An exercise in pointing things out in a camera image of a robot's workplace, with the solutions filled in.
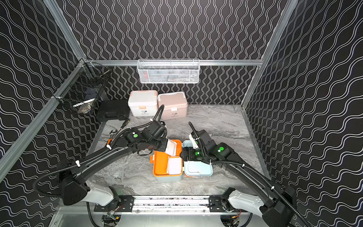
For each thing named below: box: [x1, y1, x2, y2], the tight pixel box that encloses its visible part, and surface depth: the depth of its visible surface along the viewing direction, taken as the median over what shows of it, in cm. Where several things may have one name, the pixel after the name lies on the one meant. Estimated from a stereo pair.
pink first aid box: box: [157, 91, 188, 121], surface depth 109 cm
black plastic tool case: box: [95, 99, 131, 123], surface depth 110 cm
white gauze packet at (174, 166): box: [167, 157, 182, 175], surface depth 79 cm
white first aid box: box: [127, 89, 159, 117], surface depth 109 cm
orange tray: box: [149, 139, 183, 177], surface depth 79 cm
